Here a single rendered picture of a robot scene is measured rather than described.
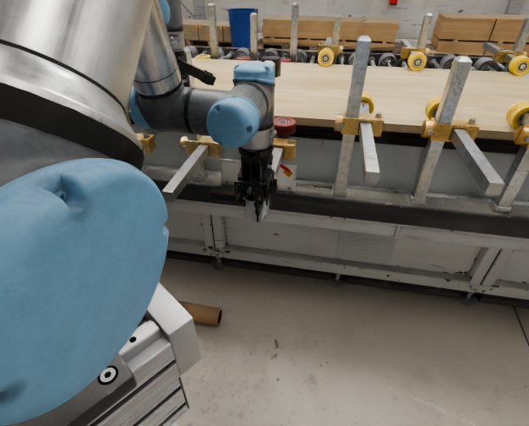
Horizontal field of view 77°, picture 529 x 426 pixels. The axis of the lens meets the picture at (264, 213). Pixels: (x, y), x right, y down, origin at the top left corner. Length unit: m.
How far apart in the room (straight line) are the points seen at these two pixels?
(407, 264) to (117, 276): 1.61
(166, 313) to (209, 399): 1.06
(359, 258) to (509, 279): 0.66
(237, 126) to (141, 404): 0.38
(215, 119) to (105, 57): 0.34
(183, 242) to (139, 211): 1.62
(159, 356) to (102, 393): 0.10
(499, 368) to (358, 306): 0.59
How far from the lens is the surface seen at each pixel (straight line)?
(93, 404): 0.34
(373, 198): 1.16
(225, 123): 0.52
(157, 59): 0.53
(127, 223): 0.16
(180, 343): 0.43
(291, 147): 1.06
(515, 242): 1.41
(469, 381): 1.68
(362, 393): 1.50
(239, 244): 1.70
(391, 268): 1.71
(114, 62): 0.20
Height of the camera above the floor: 1.32
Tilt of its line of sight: 37 degrees down
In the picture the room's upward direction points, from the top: straight up
